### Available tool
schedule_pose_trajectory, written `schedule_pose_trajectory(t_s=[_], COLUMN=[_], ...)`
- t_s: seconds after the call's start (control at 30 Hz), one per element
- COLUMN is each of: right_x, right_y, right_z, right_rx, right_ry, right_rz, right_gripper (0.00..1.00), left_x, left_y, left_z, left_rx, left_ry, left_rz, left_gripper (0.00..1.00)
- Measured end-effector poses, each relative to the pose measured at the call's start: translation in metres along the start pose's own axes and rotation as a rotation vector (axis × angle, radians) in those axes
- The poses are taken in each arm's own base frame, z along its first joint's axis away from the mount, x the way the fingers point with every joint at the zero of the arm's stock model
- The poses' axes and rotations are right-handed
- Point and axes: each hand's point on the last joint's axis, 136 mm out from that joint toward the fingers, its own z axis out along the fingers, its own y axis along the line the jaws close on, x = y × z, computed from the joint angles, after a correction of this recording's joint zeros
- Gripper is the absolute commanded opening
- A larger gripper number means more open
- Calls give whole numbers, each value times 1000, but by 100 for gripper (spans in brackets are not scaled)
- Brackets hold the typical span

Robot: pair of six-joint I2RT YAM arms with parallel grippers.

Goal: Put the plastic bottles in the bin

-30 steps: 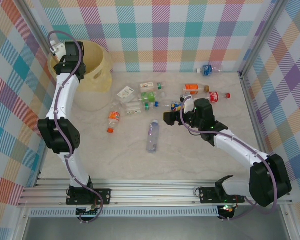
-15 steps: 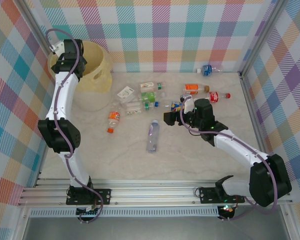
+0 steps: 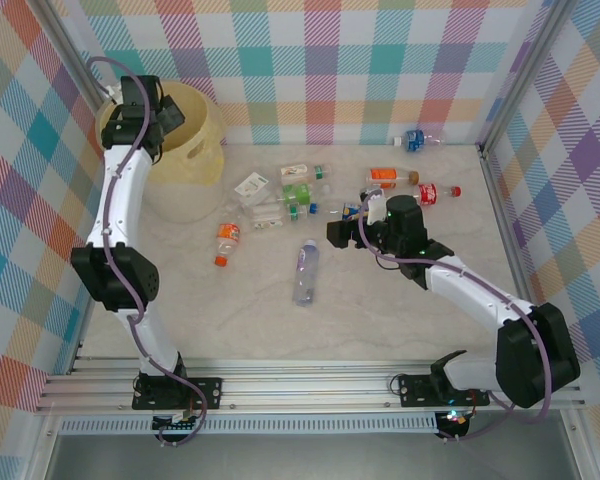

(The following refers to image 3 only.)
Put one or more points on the Pepsi blue label bottle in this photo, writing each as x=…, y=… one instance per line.
x=350, y=210

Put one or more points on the red cola bottle red cap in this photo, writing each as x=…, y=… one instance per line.
x=428, y=194

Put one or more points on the clear purple tinted water bottle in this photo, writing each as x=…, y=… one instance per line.
x=306, y=270

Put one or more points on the clear bottle green neck band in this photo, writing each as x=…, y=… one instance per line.
x=294, y=214

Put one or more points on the orange label bottle brown cap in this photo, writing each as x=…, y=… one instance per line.
x=383, y=175

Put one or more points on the clear bottle green label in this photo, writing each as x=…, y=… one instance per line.
x=300, y=192

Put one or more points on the clear bottle bird label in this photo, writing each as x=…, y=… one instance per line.
x=294, y=171

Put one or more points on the clear bottle white square label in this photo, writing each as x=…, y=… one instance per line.
x=252, y=185

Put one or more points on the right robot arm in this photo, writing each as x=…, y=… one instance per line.
x=480, y=295

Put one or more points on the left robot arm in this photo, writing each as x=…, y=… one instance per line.
x=120, y=200

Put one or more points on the yellow plastic bin liner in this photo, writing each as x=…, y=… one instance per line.
x=200, y=125

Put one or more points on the blue label bottle white cap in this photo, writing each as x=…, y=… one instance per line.
x=414, y=140

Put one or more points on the right circuit board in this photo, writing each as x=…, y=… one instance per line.
x=455, y=420

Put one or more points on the circuit board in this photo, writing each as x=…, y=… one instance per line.
x=175, y=425
x=455, y=420

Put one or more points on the grey metal sheet panel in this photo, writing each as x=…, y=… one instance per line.
x=305, y=457

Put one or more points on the left circuit board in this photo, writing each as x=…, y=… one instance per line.
x=175, y=425

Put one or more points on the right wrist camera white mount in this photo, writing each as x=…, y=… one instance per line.
x=376, y=209

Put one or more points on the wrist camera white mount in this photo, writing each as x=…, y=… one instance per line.
x=113, y=91
x=376, y=209

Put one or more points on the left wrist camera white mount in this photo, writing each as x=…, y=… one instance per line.
x=113, y=91

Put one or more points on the right aluminium side rail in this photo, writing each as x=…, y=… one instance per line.
x=500, y=220

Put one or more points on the left aluminium frame post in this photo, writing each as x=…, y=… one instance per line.
x=65, y=35

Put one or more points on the aluminium frame post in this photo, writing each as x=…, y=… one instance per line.
x=65, y=35
x=525, y=75

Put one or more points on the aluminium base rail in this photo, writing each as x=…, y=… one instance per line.
x=305, y=387

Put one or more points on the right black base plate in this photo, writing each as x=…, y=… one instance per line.
x=412, y=390

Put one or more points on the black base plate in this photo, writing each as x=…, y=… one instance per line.
x=412, y=390
x=207, y=392

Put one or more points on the right aluminium frame post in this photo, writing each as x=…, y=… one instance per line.
x=525, y=75

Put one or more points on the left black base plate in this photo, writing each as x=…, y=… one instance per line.
x=207, y=392

